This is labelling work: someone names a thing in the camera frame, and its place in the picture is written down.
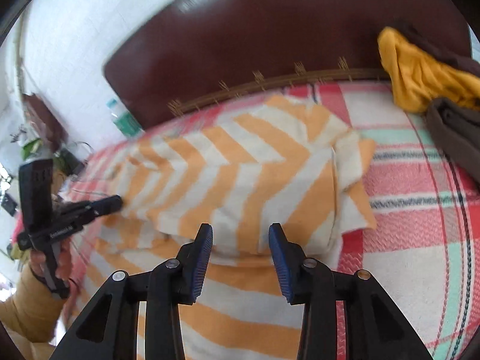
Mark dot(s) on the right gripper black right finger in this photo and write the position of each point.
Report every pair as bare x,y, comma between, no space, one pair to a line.
375,326

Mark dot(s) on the green label water bottle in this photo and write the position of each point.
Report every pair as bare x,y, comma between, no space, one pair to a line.
124,120

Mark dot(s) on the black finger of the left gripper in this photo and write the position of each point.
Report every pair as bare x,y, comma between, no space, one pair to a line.
107,205

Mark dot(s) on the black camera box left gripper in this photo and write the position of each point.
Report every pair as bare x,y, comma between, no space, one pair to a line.
35,181

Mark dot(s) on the dark brown garment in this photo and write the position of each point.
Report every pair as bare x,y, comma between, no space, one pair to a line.
454,129

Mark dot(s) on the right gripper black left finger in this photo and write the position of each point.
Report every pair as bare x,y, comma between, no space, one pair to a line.
107,326

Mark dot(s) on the brown paper bag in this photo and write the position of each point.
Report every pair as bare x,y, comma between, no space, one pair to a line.
43,121

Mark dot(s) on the dark wooden headboard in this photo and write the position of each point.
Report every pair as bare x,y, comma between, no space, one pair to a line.
195,53

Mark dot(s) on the orange white striped sweater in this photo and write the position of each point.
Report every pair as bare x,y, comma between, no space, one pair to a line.
287,161

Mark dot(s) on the mustard yellow garment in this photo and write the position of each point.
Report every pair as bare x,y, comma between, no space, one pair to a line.
417,78

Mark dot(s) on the black charger with cable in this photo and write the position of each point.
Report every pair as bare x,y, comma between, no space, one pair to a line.
72,158

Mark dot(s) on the red plaid bed sheet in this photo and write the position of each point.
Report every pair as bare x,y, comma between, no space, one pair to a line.
424,248

